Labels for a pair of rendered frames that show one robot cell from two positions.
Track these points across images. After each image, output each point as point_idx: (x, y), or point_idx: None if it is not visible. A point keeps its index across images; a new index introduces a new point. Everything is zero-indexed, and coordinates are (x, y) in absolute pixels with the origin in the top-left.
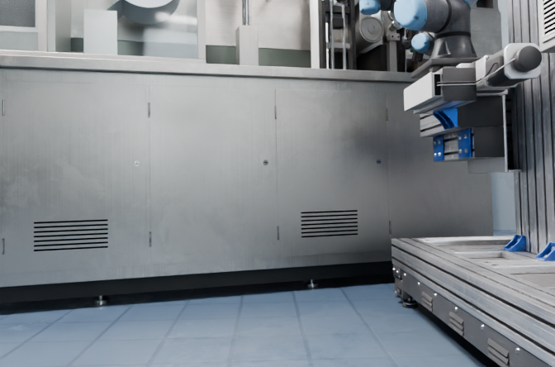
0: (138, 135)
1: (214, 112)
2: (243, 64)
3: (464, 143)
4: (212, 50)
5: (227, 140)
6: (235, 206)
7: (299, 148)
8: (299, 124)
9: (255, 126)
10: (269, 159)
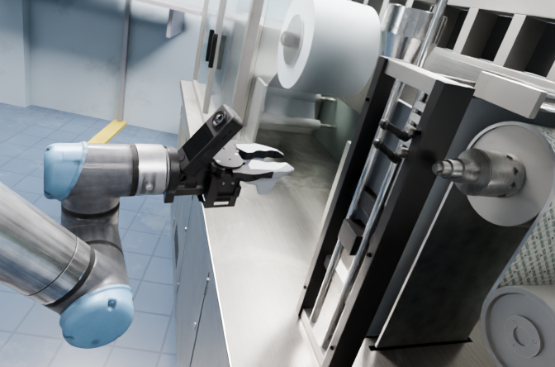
0: (189, 208)
1: (198, 234)
2: (330, 199)
3: None
4: None
5: (195, 269)
6: (185, 331)
7: (201, 353)
8: (207, 327)
9: (201, 280)
10: (196, 326)
